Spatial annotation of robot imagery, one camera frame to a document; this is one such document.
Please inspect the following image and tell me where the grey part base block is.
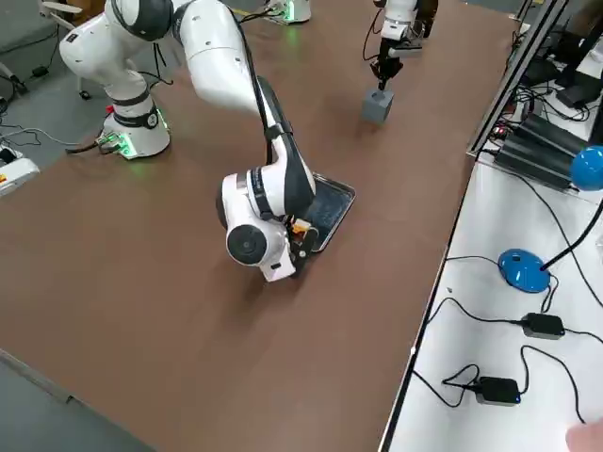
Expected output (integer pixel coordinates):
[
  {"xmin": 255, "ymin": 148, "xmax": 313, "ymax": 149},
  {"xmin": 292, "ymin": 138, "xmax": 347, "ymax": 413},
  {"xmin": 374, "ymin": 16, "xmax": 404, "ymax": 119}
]
[{"xmin": 361, "ymin": 88, "xmax": 396, "ymax": 126}]

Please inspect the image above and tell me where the white control box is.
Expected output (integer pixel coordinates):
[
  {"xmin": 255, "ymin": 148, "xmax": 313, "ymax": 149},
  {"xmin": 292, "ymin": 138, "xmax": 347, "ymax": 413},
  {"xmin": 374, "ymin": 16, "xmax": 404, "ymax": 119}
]
[{"xmin": 0, "ymin": 144, "xmax": 41, "ymax": 199}]

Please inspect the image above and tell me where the black ribbed metal box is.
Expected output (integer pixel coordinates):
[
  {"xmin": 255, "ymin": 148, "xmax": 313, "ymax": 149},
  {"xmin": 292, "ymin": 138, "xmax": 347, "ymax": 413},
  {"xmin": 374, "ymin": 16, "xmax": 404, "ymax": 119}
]
[{"xmin": 494, "ymin": 112, "xmax": 593, "ymax": 190}]

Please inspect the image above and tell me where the black power adapter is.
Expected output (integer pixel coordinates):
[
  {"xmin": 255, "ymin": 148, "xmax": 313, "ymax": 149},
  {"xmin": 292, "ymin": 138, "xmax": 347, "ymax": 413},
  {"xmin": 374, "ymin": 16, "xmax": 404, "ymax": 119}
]
[
  {"xmin": 474, "ymin": 376, "xmax": 522, "ymax": 407},
  {"xmin": 522, "ymin": 313, "xmax": 565, "ymax": 340}
]

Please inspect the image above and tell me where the blue desk lamp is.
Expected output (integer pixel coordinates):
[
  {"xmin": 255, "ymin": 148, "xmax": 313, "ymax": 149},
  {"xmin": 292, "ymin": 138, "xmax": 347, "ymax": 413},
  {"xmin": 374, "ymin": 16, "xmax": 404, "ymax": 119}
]
[{"xmin": 497, "ymin": 144, "xmax": 603, "ymax": 294}]

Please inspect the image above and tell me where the black cable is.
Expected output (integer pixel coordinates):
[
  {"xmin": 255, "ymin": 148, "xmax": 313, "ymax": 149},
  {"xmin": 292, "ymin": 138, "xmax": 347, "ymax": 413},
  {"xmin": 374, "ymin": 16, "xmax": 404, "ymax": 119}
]
[
  {"xmin": 64, "ymin": 138, "xmax": 112, "ymax": 155},
  {"xmin": 235, "ymin": 2, "xmax": 284, "ymax": 24},
  {"xmin": 362, "ymin": 7, "xmax": 383, "ymax": 62}
]

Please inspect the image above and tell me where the aluminium camera mount post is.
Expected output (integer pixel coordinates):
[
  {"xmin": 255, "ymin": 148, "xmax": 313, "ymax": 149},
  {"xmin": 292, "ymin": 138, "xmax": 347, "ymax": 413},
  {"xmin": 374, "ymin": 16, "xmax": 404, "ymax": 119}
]
[{"xmin": 465, "ymin": 0, "xmax": 566, "ymax": 161}]

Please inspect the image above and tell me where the shallow metal tray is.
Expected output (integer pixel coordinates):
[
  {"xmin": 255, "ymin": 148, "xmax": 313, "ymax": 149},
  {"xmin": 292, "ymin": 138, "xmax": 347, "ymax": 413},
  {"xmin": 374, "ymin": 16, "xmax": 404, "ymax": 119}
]
[{"xmin": 305, "ymin": 172, "xmax": 358, "ymax": 255}]

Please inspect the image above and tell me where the black monitor stand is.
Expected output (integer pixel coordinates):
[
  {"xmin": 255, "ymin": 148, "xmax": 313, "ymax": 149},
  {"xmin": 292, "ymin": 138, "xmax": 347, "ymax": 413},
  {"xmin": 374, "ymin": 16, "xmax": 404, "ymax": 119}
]
[{"xmin": 555, "ymin": 27, "xmax": 603, "ymax": 109}]

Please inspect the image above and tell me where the white chair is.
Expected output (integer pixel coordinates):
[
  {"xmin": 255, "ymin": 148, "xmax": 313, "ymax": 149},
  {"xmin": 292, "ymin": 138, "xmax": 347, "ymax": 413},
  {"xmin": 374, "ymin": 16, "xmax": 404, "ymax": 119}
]
[{"xmin": 40, "ymin": 0, "xmax": 95, "ymax": 101}]

